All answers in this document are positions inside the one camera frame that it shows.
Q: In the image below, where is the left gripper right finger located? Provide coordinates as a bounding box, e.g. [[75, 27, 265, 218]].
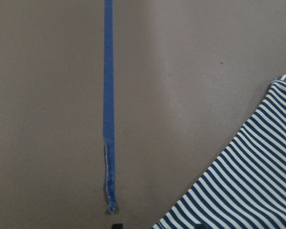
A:
[[194, 224, 204, 229]]

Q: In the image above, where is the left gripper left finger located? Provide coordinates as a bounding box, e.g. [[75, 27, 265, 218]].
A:
[[112, 223, 123, 229]]

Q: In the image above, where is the blue white striped polo shirt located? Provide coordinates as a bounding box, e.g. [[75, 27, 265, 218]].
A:
[[154, 74, 286, 229]]

